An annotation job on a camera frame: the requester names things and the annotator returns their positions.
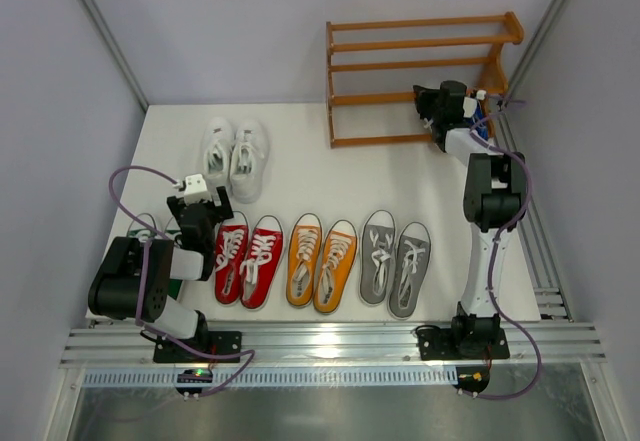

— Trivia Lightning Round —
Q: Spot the blue canvas sneaker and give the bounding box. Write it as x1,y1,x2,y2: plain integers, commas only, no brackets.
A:
469,101,491,141

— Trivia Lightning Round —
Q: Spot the red canvas sneaker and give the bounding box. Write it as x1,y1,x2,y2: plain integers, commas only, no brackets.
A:
214,211,249,305
240,215,284,310

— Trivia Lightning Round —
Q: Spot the orange canvas sneaker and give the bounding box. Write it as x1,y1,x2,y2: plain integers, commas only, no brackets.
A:
313,220,358,315
286,213,323,308

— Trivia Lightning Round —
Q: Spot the grey canvas sneaker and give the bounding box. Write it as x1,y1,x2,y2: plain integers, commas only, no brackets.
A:
388,222,432,319
359,210,396,306

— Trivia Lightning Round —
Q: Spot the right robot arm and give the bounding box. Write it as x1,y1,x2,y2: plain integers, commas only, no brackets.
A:
413,80,529,360

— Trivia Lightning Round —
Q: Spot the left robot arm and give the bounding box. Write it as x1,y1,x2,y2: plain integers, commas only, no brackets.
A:
88,187,233,360

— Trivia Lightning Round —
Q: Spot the wooden shoe shelf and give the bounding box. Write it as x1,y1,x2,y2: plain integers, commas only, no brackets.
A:
326,11,525,148

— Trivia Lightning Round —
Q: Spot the white leather sneaker right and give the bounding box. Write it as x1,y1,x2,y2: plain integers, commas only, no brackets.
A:
229,119,270,204

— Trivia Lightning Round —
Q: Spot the white leather sneaker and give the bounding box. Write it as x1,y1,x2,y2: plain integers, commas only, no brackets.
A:
229,119,270,204
201,117,234,192

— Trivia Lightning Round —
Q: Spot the white leather sneaker left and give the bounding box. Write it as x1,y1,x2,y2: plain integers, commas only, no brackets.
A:
201,117,234,192

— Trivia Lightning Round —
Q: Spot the green canvas sneaker right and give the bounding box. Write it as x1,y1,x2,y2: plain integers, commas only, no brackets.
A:
164,217,183,300

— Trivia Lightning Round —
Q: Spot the left controller board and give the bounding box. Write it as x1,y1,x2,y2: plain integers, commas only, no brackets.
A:
175,368,213,397

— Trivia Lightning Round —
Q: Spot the controller board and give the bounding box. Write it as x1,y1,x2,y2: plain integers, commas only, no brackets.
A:
175,368,213,397
454,366,491,395

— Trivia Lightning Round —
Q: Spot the right controller board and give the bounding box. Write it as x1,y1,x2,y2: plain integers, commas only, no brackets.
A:
454,366,491,395

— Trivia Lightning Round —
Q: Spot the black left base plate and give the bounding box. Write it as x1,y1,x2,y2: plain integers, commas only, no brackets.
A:
153,330,243,364

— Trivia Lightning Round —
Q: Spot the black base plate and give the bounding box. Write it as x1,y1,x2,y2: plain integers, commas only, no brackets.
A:
153,330,243,364
414,324,510,361

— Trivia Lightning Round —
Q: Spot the slotted grey cable duct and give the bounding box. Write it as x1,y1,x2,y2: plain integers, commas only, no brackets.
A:
82,365,457,388

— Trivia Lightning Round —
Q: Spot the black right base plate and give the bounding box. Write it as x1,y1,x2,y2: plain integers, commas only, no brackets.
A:
414,324,510,361

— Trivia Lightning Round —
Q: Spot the aluminium mounting rail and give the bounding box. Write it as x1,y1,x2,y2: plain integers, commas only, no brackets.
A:
60,321,606,367

